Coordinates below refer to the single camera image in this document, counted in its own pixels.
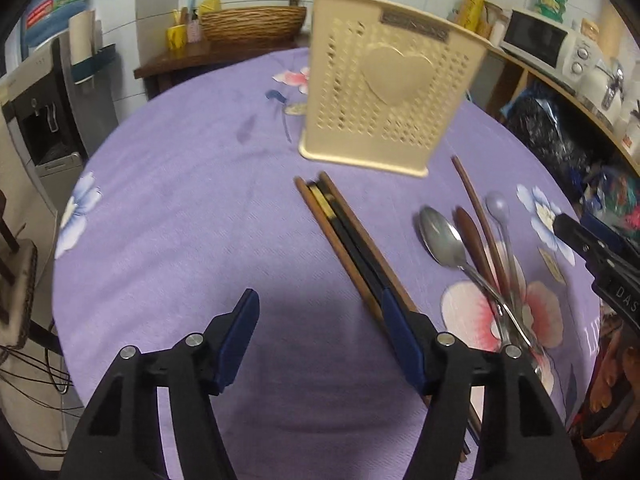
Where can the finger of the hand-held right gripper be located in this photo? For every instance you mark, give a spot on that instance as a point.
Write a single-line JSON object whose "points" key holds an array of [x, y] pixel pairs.
{"points": [[602, 230], [575, 235]]}

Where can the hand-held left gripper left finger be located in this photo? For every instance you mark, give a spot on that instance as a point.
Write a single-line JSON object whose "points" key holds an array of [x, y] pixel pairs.
{"points": [[240, 340]]}

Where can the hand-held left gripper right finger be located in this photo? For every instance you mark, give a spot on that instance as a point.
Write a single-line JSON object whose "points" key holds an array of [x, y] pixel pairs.
{"points": [[402, 340]]}

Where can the lavender plastic spoon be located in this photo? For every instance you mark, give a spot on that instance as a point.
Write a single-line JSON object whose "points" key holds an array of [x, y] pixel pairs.
{"points": [[497, 207]]}

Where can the metal spoon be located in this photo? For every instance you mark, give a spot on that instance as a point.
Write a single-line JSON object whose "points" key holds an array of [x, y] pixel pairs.
{"points": [[440, 240]]}

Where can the black chopstick with yellow band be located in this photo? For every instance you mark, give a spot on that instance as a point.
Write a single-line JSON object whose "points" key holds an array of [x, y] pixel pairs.
{"points": [[332, 220]]}

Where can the cream perforated utensil holder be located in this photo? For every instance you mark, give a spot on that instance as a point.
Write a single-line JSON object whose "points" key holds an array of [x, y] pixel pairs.
{"points": [[350, 110]]}

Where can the colourful bags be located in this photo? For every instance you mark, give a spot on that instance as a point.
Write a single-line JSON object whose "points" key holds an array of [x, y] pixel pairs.
{"points": [[617, 190]]}

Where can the black plastic bag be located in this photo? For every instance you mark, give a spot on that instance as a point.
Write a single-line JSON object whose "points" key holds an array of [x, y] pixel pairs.
{"points": [[545, 130]]}

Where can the wooden shelf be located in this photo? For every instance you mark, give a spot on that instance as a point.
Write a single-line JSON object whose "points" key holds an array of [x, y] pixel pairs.
{"points": [[595, 120]]}

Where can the white kettle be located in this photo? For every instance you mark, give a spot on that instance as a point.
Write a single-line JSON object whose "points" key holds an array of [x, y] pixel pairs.
{"points": [[602, 90]]}

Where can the purple floral tablecloth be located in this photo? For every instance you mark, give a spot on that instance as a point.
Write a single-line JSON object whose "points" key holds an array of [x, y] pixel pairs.
{"points": [[175, 210]]}

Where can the white microwave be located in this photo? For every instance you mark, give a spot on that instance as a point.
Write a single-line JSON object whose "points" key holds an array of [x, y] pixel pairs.
{"points": [[537, 40]]}

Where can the wooden chair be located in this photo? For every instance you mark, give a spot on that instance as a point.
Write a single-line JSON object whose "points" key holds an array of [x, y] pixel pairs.
{"points": [[20, 285]]}

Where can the green tin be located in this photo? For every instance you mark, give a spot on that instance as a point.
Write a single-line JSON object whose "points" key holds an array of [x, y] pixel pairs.
{"points": [[552, 0]]}

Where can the yellow box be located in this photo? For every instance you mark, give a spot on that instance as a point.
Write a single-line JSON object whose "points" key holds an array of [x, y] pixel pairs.
{"points": [[470, 5]]}

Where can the water dispenser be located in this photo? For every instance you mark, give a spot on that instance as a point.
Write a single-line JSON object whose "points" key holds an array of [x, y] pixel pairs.
{"points": [[55, 125]]}

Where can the wooden side table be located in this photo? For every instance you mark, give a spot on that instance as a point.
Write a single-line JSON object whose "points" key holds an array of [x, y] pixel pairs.
{"points": [[200, 57]]}

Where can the yellow cup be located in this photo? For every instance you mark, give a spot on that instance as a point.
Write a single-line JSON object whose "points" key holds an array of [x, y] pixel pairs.
{"points": [[176, 35]]}

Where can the pink cup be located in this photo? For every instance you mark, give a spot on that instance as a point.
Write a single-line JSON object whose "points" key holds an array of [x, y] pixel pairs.
{"points": [[194, 30]]}

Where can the wicker basket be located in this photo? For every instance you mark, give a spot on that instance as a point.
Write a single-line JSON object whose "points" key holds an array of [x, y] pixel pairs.
{"points": [[252, 25]]}

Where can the cream cardboard tube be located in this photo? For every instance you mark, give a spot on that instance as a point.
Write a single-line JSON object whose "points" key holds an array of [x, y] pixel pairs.
{"points": [[81, 35]]}

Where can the blue water bottle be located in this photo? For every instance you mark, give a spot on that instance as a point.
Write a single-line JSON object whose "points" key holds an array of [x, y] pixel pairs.
{"points": [[55, 5]]}

